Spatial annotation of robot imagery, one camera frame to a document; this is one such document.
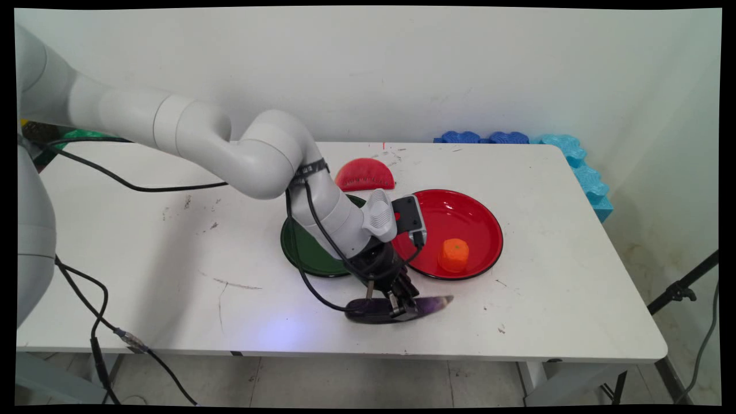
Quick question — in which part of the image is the purple toy eggplant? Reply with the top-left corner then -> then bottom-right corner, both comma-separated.
344,294 -> 455,325

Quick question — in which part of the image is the red round plate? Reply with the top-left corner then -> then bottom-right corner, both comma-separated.
391,189 -> 504,281

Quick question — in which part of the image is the green object behind arm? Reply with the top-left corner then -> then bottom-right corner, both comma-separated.
55,129 -> 118,151

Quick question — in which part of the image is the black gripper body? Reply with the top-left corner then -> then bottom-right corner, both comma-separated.
345,240 -> 419,295

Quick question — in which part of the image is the black tripod stand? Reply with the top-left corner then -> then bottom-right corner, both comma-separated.
611,249 -> 720,406

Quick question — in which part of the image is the long black camera cable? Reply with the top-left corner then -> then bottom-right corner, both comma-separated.
34,137 -> 426,314

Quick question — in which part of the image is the black velcro strap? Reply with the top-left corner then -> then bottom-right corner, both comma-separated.
289,160 -> 331,186

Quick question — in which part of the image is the black cable with USB connector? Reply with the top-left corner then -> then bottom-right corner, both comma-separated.
55,256 -> 199,406

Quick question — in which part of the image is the green round plate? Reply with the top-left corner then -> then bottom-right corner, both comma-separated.
280,194 -> 369,278

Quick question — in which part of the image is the cyan foam mat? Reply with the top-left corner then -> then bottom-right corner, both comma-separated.
532,134 -> 615,224

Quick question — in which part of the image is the thin black floor cable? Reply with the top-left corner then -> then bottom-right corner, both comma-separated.
676,279 -> 720,403

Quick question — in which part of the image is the toy watermelon slice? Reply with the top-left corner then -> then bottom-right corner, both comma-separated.
335,158 -> 396,192

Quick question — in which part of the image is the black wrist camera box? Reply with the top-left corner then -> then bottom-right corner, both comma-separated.
392,194 -> 428,247

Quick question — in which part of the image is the orange toy carrot piece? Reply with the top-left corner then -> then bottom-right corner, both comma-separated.
438,238 -> 470,274

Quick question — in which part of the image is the white table leg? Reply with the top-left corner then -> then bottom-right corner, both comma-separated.
517,359 -> 639,407
16,352 -> 124,405

